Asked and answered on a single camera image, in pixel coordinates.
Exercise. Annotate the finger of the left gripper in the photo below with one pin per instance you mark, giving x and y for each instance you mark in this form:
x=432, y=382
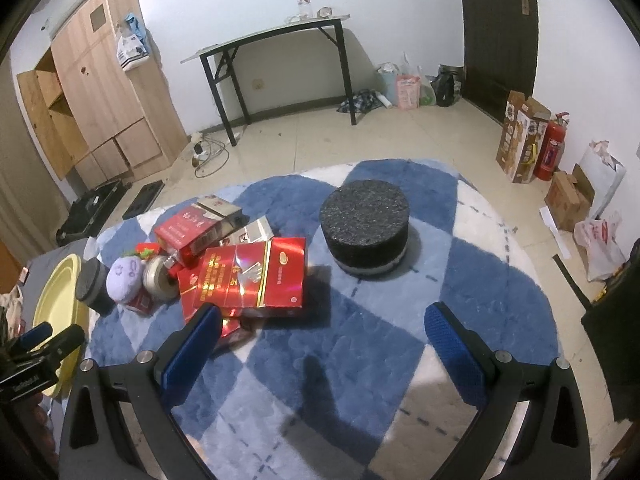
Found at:
x=61, y=345
x=32, y=338

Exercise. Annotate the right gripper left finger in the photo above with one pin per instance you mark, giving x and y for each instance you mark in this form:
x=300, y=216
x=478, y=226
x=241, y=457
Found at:
x=95, y=441

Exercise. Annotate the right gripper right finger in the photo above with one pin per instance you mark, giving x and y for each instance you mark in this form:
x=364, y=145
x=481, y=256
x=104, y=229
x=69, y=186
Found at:
x=552, y=442

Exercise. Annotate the small black foam cylinder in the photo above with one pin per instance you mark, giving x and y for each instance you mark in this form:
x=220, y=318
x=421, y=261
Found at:
x=91, y=287

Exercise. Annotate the purple plush toy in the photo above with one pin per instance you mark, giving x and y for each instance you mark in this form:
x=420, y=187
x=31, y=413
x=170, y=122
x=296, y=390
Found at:
x=124, y=279

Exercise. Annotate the large shiny red box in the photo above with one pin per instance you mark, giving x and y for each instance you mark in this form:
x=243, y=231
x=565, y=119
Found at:
x=256, y=280

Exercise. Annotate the yellow plastic tray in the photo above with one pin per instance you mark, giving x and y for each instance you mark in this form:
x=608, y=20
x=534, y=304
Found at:
x=58, y=306

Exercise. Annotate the black equipment case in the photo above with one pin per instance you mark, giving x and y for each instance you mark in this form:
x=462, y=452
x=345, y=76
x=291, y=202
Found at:
x=89, y=213

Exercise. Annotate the flat red box underneath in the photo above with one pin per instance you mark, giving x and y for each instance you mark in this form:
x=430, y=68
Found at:
x=233, y=330

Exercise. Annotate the black foam insert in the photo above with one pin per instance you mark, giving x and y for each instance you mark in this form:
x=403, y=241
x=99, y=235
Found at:
x=144, y=200

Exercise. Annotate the red box with grey lid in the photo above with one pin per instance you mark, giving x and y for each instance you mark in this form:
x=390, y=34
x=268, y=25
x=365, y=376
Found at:
x=186, y=234

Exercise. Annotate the blue white plush rug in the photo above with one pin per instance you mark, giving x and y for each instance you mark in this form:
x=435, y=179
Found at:
x=351, y=388

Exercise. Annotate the white red plastic bag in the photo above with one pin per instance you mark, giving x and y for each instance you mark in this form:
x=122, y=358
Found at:
x=597, y=239

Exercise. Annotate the wooden cabinet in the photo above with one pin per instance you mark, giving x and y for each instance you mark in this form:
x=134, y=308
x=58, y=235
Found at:
x=89, y=115

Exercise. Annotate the grey silver box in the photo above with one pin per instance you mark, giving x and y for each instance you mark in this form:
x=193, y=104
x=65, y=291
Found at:
x=258, y=230

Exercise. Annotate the small brown cardboard box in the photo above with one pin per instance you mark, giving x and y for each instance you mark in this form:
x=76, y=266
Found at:
x=569, y=198

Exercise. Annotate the white paper bag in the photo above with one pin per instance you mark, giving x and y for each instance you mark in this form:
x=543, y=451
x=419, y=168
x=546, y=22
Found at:
x=604, y=172

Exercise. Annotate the red fire extinguisher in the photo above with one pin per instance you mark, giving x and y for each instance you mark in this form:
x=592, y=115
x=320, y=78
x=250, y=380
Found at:
x=551, y=146

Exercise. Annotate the large black foam cylinder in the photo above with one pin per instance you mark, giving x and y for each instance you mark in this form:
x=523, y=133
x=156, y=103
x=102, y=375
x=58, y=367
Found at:
x=366, y=226

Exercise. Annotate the white plastic bag on cabinet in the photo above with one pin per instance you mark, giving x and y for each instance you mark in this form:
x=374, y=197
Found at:
x=130, y=52

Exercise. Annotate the tall printed cardboard box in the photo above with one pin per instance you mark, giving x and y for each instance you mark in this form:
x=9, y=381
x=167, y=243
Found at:
x=525, y=123

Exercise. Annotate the black folding table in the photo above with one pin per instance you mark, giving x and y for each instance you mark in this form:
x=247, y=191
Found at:
x=290, y=67

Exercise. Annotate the black bag by door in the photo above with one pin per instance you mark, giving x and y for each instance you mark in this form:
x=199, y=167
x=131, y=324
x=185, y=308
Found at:
x=447, y=85

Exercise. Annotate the pink snack bag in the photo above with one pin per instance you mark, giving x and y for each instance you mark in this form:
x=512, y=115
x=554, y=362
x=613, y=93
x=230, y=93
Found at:
x=408, y=89

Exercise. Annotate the dark checkered cloth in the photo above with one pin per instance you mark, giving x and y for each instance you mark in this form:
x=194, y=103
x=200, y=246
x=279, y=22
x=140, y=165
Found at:
x=363, y=101

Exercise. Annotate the dark brown door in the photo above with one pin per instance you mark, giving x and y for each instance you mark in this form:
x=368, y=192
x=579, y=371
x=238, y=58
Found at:
x=500, y=51

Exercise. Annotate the power strip with cables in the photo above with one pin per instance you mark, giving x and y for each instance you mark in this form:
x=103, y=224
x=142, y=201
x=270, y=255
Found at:
x=209, y=154

